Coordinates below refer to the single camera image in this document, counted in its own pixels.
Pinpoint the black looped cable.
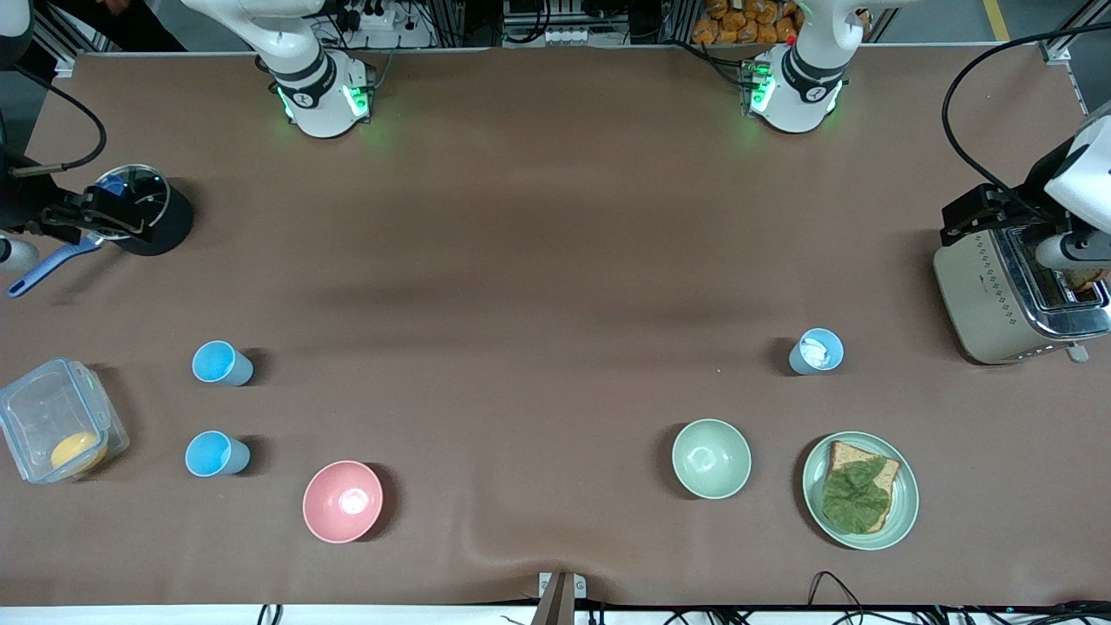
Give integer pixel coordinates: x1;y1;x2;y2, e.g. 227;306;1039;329
807;570;869;613

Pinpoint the blue cup with white paper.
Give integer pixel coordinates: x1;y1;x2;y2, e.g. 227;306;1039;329
788;327;845;377

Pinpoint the light green plate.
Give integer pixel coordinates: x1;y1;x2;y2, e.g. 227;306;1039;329
801;431;920;551

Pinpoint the glass pot lid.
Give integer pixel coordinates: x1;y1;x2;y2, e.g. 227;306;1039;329
94;165;171;240

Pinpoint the blue plastic cup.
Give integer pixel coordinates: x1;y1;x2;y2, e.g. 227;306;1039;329
185;431;251;477
192;340;254;387

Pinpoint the orange round fruit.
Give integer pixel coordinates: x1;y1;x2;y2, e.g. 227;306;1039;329
49;431;109;474

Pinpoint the beige chrome toaster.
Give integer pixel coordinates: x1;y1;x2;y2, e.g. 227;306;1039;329
933;221;1111;365

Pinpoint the white power strip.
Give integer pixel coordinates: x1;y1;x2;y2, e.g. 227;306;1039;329
343;0;409;31

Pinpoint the light green bowl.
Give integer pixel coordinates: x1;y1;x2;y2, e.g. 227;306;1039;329
671;418;753;500

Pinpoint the aluminium frame profile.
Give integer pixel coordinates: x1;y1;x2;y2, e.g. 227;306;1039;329
1037;0;1111;114

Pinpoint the green lettuce leaf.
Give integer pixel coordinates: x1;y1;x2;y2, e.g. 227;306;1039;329
821;457;892;533

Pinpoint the pink bowl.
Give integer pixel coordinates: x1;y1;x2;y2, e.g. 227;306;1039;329
302;460;385;544

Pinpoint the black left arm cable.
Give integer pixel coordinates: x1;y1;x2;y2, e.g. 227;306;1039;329
942;22;1111;218

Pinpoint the bread slice under lettuce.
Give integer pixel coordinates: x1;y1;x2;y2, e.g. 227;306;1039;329
825;440;902;534

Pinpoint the clear plastic food container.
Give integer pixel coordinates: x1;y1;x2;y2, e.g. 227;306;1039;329
0;357;130;484

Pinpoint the bag of bread buns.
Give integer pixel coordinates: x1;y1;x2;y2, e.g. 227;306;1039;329
692;0;804;46

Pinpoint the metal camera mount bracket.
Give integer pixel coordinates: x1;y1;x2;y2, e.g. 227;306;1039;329
531;571;588;625

